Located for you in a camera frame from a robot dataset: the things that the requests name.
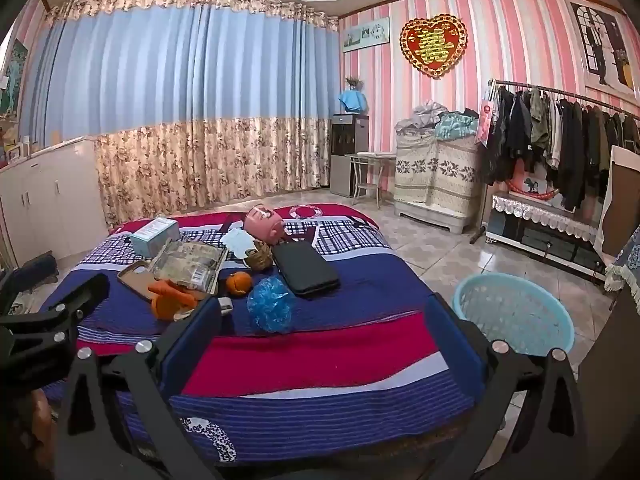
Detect orange fruit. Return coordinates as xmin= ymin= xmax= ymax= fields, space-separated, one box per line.
xmin=226 ymin=271 xmax=252 ymax=296

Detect metal folding chair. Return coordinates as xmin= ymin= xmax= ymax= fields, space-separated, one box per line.
xmin=354 ymin=160 xmax=385 ymax=206

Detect landscape wall picture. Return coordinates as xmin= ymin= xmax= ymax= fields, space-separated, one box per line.
xmin=342 ymin=16 xmax=392 ymax=53

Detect grey water dispenser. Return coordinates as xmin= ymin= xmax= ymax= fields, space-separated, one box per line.
xmin=330 ymin=114 xmax=370 ymax=197

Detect grey crumpled clothes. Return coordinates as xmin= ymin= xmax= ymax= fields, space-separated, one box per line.
xmin=395 ymin=101 xmax=451 ymax=133

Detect blue mesh ball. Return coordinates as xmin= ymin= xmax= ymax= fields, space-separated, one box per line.
xmin=246 ymin=276 xmax=295 ymax=333

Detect white cabinet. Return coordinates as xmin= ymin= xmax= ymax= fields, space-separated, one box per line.
xmin=0 ymin=136 xmax=108 ymax=266

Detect brown phone case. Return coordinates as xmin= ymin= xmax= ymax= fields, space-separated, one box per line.
xmin=117 ymin=259 xmax=166 ymax=302

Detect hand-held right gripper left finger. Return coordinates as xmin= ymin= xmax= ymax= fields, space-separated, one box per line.
xmin=54 ymin=296 xmax=223 ymax=480

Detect blue face mask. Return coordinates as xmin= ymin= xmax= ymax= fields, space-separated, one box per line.
xmin=220 ymin=228 xmax=258 ymax=261

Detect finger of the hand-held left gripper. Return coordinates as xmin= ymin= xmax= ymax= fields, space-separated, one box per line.
xmin=0 ymin=272 xmax=111 ymax=328
xmin=0 ymin=327 xmax=83 ymax=381

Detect black tv stand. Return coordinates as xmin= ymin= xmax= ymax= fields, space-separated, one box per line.
xmin=485 ymin=195 xmax=608 ymax=281

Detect pink hanging bag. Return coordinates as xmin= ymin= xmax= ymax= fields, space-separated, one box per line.
xmin=474 ymin=100 xmax=496 ymax=146

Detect blue fringed patterned cloth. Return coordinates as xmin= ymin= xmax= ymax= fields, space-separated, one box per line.
xmin=604 ymin=225 xmax=640 ymax=316

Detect red hoop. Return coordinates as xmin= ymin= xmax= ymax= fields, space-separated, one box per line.
xmin=505 ymin=172 xmax=558 ymax=202

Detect brown board with white edge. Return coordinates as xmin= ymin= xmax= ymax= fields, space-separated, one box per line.
xmin=595 ymin=145 xmax=640 ymax=261

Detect blue cloth cover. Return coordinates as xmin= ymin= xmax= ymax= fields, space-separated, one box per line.
xmin=338 ymin=91 xmax=367 ymax=113

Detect teal tissue box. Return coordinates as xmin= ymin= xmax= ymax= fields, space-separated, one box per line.
xmin=129 ymin=217 xmax=181 ymax=257

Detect dark bag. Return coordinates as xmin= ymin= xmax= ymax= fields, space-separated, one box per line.
xmin=10 ymin=252 xmax=60 ymax=286

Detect orange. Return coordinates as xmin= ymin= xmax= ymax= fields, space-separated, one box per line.
xmin=148 ymin=280 xmax=198 ymax=322

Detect black flat case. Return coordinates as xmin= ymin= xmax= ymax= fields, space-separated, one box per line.
xmin=271 ymin=241 xmax=342 ymax=297

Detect plastic package with barcode label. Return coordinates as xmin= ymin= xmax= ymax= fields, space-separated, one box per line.
xmin=150 ymin=241 xmax=228 ymax=295

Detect green wall poster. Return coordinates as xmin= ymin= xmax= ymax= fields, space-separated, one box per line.
xmin=0 ymin=37 xmax=31 ymax=116

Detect row of hanging clothes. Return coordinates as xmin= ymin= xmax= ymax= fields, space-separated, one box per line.
xmin=482 ymin=85 xmax=640 ymax=213

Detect red heart wall decoration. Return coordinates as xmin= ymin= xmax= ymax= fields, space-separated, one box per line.
xmin=399 ymin=12 xmax=470 ymax=80

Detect teal crumpled cloth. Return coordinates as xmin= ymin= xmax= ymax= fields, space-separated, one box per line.
xmin=434 ymin=112 xmax=480 ymax=142

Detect blue floral curtain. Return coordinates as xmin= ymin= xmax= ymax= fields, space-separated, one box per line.
xmin=17 ymin=0 xmax=341 ymax=228

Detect striped printed blanket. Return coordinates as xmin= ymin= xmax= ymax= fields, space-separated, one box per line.
xmin=40 ymin=203 xmax=488 ymax=466

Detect white lace cloth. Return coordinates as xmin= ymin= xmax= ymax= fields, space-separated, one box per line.
xmin=492 ymin=194 xmax=601 ymax=241

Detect framed wall poster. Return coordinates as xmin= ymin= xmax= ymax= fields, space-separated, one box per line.
xmin=565 ymin=0 xmax=640 ymax=98

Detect light blue plastic basket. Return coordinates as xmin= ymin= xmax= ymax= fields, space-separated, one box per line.
xmin=452 ymin=275 xmax=576 ymax=358

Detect pink piggy bank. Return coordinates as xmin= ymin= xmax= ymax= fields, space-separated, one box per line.
xmin=244 ymin=206 xmax=287 ymax=246

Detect dark brown cabinet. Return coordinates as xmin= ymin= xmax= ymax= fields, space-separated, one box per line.
xmin=577 ymin=280 xmax=640 ymax=480

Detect metal clothes rack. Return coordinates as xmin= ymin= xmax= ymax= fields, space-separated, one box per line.
xmin=470 ymin=78 xmax=640 ymax=243

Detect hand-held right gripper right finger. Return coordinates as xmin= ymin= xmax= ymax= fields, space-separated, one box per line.
xmin=425 ymin=294 xmax=586 ymax=480

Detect patterned beige cloth cover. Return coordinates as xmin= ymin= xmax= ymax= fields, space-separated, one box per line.
xmin=393 ymin=127 xmax=483 ymax=211

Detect small folding table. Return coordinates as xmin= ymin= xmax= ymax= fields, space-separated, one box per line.
xmin=345 ymin=151 xmax=397 ymax=206

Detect brown fluffy clump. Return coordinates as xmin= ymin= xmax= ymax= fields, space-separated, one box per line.
xmin=246 ymin=240 xmax=273 ymax=270

